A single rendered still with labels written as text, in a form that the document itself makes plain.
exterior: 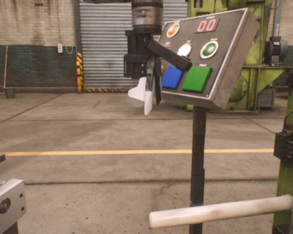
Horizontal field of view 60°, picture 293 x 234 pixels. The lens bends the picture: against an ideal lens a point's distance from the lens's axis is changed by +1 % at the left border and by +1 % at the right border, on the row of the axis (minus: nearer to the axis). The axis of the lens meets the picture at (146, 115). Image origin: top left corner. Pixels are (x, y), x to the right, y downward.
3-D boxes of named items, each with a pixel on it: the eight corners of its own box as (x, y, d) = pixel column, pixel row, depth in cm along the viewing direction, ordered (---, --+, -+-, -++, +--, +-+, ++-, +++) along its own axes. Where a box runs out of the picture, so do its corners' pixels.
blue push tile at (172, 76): (174, 87, 76) (184, 66, 77) (158, 86, 82) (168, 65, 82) (178, 90, 77) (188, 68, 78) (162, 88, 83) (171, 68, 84)
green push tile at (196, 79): (200, 91, 68) (210, 66, 69) (180, 88, 74) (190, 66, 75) (204, 94, 69) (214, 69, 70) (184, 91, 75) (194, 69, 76)
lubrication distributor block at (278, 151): (284, 172, 76) (290, 128, 73) (270, 164, 82) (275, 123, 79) (295, 171, 77) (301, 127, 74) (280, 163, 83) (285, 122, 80)
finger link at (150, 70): (146, 97, 60) (151, 67, 63) (154, 97, 59) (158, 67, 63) (143, 87, 56) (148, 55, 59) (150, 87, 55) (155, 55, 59)
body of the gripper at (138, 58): (132, 78, 68) (131, 31, 65) (163, 78, 66) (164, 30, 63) (123, 80, 61) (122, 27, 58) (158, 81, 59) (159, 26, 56)
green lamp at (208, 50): (207, 57, 71) (208, 41, 70) (200, 57, 75) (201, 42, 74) (217, 57, 71) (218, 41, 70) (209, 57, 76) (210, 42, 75)
